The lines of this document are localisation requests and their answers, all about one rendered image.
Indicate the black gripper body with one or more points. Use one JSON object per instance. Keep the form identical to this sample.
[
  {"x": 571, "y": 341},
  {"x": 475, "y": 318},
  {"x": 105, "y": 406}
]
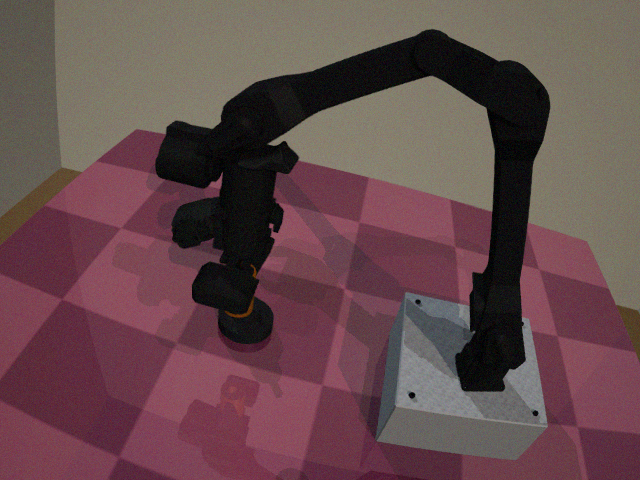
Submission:
[{"x": 246, "y": 233}]

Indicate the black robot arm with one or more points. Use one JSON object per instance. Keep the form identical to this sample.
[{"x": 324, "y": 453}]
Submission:
[{"x": 518, "y": 108}]

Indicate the orange cylinder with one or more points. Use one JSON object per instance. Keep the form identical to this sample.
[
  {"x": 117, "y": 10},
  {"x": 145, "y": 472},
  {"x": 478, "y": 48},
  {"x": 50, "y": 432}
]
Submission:
[{"x": 251, "y": 305}]

